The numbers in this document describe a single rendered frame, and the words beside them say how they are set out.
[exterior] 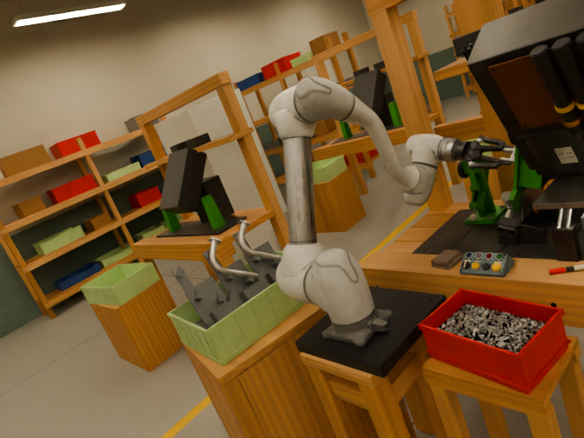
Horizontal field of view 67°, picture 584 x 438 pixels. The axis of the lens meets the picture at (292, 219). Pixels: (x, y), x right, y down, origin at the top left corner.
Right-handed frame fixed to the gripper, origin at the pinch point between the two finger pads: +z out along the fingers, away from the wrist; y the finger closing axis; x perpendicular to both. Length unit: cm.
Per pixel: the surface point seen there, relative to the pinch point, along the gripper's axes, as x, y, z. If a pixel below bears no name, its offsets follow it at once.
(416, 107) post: 15, 25, -54
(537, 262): 2.1, -34.1, 17.3
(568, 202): -20.1, -19.7, 25.5
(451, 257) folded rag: 2.2, -40.1, -9.7
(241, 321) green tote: -23, -92, -73
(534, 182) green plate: -3.8, -9.6, 10.3
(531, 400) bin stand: -26, -72, 33
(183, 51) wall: 236, 236, -740
